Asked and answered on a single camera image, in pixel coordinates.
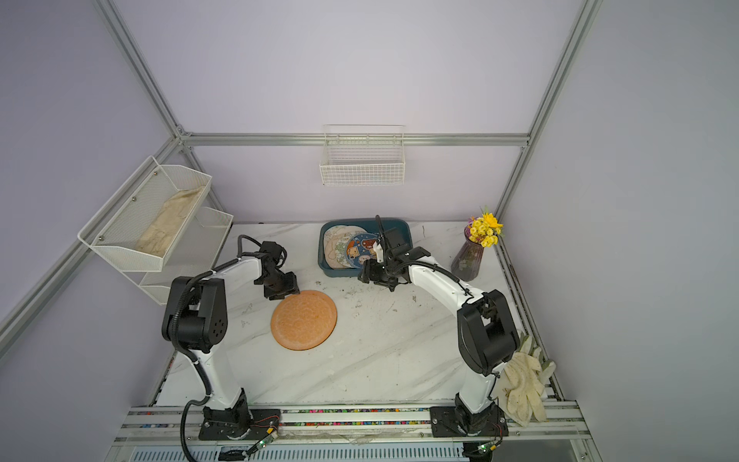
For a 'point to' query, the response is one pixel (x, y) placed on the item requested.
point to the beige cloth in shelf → (161, 231)
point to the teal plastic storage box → (403, 224)
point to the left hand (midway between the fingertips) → (292, 296)
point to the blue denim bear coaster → (360, 248)
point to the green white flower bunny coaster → (336, 239)
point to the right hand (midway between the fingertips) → (358, 280)
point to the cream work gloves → (521, 388)
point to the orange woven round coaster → (303, 320)
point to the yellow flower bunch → (484, 230)
